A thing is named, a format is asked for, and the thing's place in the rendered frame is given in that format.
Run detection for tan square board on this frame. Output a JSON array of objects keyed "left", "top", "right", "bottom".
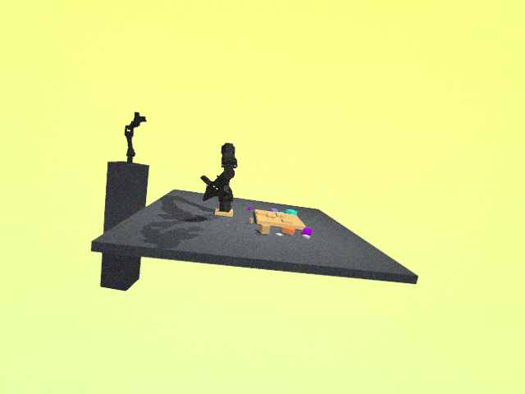
[{"left": 255, "top": 209, "right": 306, "bottom": 230}]

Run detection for tan cube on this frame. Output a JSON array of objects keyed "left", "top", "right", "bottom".
[{"left": 259, "top": 223, "right": 270, "bottom": 234}]

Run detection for orange square block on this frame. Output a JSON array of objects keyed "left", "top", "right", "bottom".
[{"left": 282, "top": 226, "right": 295, "bottom": 235}]

